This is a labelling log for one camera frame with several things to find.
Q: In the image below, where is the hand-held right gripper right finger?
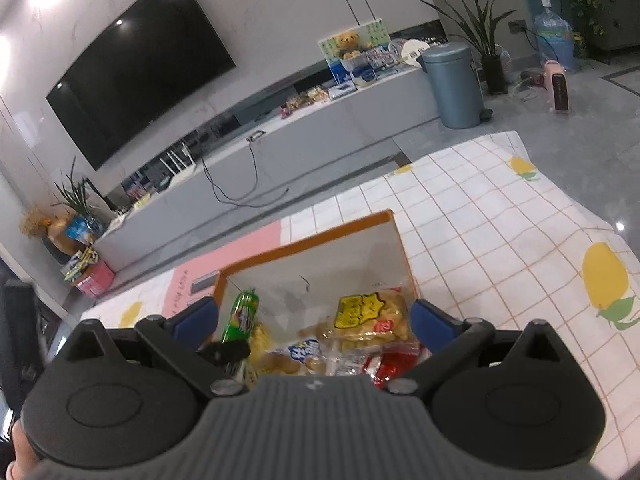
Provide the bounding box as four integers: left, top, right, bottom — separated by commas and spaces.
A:
387, 299, 568, 395

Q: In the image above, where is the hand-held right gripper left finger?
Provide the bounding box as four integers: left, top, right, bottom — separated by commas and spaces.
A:
50, 296, 246, 397

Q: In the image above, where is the small green candy packet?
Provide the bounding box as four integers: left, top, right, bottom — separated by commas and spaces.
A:
220, 287, 261, 347

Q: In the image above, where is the yellow crisps bag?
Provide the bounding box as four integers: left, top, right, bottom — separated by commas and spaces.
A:
320, 289, 415, 347

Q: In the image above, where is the orange cardboard box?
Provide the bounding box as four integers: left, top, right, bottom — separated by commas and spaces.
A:
212, 210, 422, 392

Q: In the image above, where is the pile of snacks on cabinet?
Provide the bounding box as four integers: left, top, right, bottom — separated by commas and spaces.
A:
279, 85, 332, 119

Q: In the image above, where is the red snack packet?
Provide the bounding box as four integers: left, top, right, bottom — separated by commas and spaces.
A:
369, 351, 427, 392

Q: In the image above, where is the pink mat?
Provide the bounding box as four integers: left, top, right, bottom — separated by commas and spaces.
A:
90, 220, 282, 312

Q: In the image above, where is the lemon print tablecloth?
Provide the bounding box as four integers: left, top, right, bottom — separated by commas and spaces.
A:
80, 130, 640, 480

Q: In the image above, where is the pink box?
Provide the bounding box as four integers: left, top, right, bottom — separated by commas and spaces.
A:
70, 259, 117, 297

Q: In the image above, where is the white blue snack packet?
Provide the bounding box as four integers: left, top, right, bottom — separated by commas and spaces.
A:
286, 339, 324, 367

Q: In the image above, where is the white router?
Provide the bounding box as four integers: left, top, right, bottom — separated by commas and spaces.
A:
160, 142, 199, 182

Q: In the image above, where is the small potted plant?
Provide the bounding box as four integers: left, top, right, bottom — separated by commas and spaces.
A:
50, 157, 109, 242

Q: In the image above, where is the brown plush toy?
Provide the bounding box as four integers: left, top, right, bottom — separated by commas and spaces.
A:
20, 206, 77, 262

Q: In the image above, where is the grey TV cabinet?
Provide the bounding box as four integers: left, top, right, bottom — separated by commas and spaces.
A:
65, 62, 442, 307

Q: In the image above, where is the grey trash can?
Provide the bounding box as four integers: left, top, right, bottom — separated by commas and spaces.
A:
417, 42, 494, 130

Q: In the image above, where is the black television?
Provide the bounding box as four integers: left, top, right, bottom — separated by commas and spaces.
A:
46, 0, 237, 171

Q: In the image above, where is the long leaf potted plant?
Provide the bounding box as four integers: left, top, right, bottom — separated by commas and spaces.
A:
417, 0, 519, 97

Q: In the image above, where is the pink heater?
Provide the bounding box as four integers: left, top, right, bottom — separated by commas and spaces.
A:
544, 59, 574, 117

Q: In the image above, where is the teddy bear poster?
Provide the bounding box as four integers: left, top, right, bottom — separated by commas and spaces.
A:
318, 19, 392, 92

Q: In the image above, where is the blue water bottle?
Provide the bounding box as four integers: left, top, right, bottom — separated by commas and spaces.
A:
532, 0, 577, 72

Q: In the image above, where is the climbing plant on grey planter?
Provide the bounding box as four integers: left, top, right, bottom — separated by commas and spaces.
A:
547, 0, 640, 64

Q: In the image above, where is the black cable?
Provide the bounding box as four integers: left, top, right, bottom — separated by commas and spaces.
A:
200, 130, 291, 207

